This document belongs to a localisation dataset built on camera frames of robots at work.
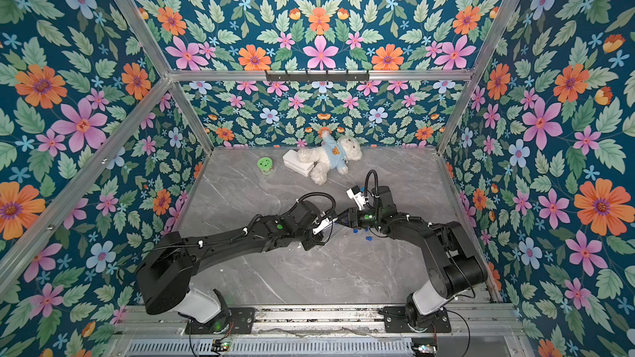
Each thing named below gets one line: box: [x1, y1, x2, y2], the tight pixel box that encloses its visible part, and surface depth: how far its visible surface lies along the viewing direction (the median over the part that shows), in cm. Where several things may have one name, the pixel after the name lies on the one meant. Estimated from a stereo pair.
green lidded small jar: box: [256, 156, 274, 175], surface depth 110 cm
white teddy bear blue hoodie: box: [297, 132, 363, 186], surface depth 110 cm
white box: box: [281, 148, 316, 177], surface depth 112 cm
